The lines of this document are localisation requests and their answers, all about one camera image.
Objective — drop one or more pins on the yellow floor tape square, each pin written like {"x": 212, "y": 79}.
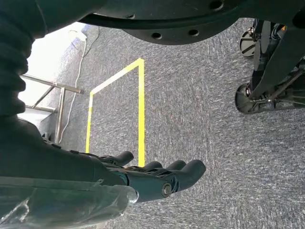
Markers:
{"x": 141, "y": 110}

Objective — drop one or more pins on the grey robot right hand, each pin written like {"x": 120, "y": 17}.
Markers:
{"x": 59, "y": 177}

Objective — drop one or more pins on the black robot leg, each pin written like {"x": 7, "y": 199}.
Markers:
{"x": 274, "y": 72}

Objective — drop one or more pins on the ribbed grey right arm sleeve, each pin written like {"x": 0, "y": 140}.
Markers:
{"x": 11, "y": 63}

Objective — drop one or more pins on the steel table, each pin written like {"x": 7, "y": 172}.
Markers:
{"x": 59, "y": 113}

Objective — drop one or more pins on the black robot waist plate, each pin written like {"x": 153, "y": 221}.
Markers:
{"x": 166, "y": 19}

